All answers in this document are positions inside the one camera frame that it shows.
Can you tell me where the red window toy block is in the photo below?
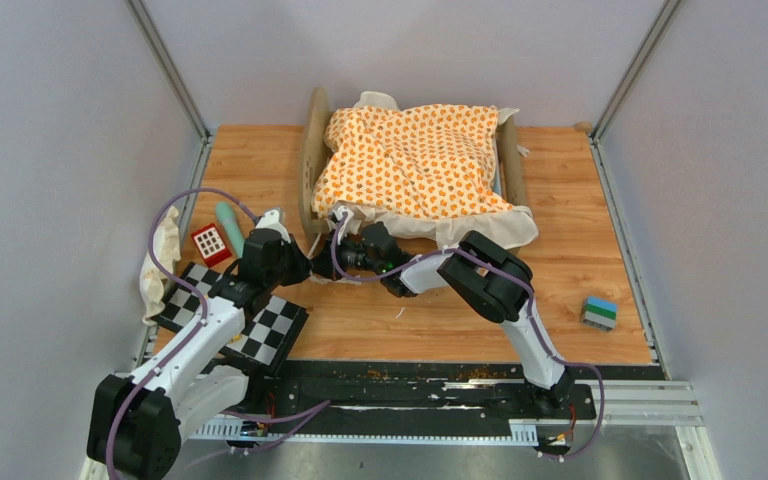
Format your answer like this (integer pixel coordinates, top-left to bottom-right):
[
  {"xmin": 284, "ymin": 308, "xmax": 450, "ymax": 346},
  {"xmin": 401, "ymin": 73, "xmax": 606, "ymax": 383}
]
[{"xmin": 191, "ymin": 224, "xmax": 232, "ymax": 267}]

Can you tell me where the black white checkerboard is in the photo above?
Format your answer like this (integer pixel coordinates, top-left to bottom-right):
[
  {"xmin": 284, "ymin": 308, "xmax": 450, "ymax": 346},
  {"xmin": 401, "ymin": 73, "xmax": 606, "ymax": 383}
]
[{"xmin": 146, "ymin": 263, "xmax": 308, "ymax": 376}]

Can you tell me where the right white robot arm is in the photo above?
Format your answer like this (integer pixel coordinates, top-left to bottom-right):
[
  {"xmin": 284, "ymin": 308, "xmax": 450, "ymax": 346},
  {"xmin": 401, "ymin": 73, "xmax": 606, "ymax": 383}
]
[{"xmin": 312, "ymin": 222, "xmax": 574, "ymax": 418}]

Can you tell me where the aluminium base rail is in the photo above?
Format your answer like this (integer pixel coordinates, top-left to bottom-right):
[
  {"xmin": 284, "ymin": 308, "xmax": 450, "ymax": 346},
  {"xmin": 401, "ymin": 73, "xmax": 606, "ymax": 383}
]
[{"xmin": 86, "ymin": 357, "xmax": 723, "ymax": 447}]

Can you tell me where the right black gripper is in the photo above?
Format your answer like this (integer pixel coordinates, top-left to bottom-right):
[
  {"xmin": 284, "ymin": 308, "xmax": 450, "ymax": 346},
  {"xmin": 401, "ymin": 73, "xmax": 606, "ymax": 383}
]
[{"xmin": 313, "ymin": 228, "xmax": 385, "ymax": 283}]

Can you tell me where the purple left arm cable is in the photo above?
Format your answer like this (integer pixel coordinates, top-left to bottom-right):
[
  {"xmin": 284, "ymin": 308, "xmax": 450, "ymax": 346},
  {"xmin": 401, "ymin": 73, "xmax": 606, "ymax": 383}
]
[{"xmin": 103, "ymin": 188, "xmax": 261, "ymax": 479}]

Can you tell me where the wooden pet bed frame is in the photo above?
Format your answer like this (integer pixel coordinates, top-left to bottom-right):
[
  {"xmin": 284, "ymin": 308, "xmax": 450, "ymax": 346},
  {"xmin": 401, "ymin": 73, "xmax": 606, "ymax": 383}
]
[{"xmin": 294, "ymin": 87, "xmax": 531, "ymax": 256}]

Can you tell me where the teal cylinder toy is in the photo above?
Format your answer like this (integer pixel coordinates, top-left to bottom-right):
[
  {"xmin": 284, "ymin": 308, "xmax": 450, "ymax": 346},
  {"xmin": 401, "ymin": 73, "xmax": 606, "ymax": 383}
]
[{"xmin": 214, "ymin": 202, "xmax": 245, "ymax": 257}]

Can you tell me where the blue green small block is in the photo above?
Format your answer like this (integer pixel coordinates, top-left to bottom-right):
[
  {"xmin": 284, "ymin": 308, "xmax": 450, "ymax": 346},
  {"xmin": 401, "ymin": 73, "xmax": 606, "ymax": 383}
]
[{"xmin": 580, "ymin": 296, "xmax": 618, "ymax": 332}]

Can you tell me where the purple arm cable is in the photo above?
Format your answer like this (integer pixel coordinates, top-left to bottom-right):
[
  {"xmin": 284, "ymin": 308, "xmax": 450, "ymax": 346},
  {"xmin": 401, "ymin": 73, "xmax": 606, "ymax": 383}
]
[
  {"xmin": 103, "ymin": 188, "xmax": 261, "ymax": 479},
  {"xmin": 331, "ymin": 217, "xmax": 606, "ymax": 452}
]

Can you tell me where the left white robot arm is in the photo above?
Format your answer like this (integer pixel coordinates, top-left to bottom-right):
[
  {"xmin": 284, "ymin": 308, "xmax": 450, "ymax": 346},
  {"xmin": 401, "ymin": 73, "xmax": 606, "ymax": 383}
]
[{"xmin": 86, "ymin": 208, "xmax": 311, "ymax": 479}]

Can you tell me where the yellow duck print blanket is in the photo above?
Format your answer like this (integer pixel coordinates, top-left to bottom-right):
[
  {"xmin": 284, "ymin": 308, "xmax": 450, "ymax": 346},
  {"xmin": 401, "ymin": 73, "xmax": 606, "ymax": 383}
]
[{"xmin": 310, "ymin": 92, "xmax": 542, "ymax": 259}]

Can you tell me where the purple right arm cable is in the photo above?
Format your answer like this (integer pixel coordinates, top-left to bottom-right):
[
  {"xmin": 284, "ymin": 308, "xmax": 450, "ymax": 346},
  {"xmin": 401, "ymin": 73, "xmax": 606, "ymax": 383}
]
[{"xmin": 331, "ymin": 217, "xmax": 606, "ymax": 452}]

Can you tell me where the white duck pillow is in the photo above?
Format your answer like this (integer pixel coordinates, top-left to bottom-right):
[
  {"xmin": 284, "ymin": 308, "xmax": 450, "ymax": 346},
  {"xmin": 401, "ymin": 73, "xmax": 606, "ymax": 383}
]
[{"xmin": 138, "ymin": 206, "xmax": 181, "ymax": 326}]

